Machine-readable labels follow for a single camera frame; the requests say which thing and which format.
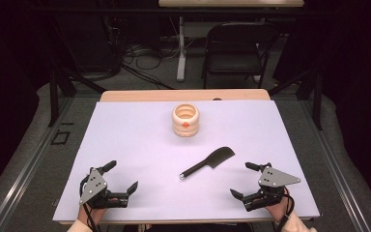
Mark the person's left hand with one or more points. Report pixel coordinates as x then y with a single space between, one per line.
91 215

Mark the black folding chair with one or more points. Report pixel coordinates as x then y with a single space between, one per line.
232 61

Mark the metal floor rail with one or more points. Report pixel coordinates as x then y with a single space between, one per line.
31 165
335 167

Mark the white background table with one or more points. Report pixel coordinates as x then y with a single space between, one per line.
232 3

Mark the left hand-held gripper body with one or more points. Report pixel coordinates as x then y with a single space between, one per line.
93 188

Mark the black metal stand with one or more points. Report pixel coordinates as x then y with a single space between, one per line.
317 103
53 96

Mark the person's right hand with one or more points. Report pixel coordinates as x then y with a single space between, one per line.
276 210

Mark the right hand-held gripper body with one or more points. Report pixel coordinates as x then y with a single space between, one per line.
273 179

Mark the cream ribbed cup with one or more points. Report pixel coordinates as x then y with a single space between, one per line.
185 129

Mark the white table board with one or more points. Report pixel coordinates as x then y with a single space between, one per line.
135 154

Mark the wooden table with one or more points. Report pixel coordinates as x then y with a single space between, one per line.
174 95

